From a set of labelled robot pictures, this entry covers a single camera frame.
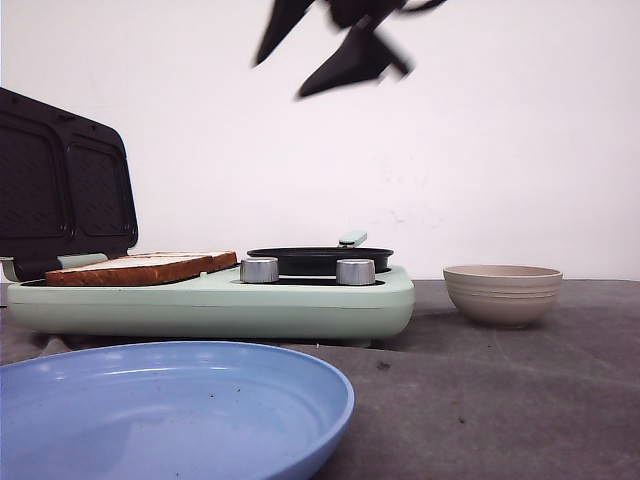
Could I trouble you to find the right silver control knob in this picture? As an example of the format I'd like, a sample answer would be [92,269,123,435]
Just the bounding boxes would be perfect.
[336,258,376,286]

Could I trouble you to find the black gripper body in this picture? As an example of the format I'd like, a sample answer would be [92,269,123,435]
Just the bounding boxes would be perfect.
[327,0,406,28]

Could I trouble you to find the blue round plate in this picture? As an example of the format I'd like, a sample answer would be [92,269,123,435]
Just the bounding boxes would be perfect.
[1,341,355,479]

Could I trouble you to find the white bread slice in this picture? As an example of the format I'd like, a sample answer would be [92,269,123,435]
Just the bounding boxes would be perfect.
[45,256,215,287]
[125,250,237,273]

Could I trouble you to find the beige ribbed bowl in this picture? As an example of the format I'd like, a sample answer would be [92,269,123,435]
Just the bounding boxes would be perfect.
[443,264,563,328]

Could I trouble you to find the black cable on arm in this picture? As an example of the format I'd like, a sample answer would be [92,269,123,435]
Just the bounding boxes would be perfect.
[399,0,449,14]

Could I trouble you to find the mint green breakfast maker base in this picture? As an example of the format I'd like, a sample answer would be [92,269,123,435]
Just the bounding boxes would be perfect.
[6,266,415,340]

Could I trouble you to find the silver control knob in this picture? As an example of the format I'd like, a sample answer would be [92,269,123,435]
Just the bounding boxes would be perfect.
[336,258,376,286]
[240,257,279,284]

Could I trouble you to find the left silver control knob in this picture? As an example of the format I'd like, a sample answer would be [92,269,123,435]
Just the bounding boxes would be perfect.
[240,257,279,284]

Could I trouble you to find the breakfast maker hinged lid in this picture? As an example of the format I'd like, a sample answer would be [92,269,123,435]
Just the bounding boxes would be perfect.
[1,89,138,282]

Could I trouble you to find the small black frying pan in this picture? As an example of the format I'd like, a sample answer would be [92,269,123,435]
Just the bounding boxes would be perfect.
[247,230,394,276]

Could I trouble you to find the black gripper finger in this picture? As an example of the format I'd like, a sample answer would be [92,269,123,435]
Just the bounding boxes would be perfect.
[296,17,414,99]
[253,0,314,67]

